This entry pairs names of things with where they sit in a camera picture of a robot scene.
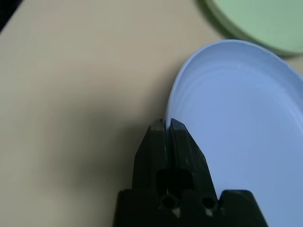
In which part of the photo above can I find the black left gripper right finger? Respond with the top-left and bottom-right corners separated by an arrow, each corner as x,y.
168,118 -> 221,201

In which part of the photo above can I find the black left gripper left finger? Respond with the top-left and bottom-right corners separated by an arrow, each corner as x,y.
132,119 -> 169,191

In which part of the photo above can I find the blue plastic plate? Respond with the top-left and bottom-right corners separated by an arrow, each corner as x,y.
165,39 -> 303,227

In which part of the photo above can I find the green plastic plate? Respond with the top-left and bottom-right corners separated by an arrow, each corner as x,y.
203,0 -> 303,59

